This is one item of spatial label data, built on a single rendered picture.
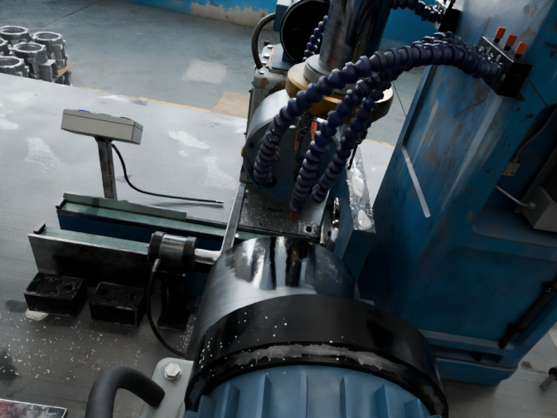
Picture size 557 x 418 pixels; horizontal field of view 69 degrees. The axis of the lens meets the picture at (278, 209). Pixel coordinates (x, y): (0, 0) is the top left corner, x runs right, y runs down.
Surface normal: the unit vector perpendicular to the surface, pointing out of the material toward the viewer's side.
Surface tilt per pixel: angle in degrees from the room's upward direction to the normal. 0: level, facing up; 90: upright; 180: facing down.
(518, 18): 90
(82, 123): 53
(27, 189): 0
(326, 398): 5
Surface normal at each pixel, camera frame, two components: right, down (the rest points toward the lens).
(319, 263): 0.44, -0.70
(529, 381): 0.15, -0.78
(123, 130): 0.04, 0.02
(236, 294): -0.39, -0.75
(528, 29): -0.98, -0.17
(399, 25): -0.09, 0.60
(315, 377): -0.08, -0.80
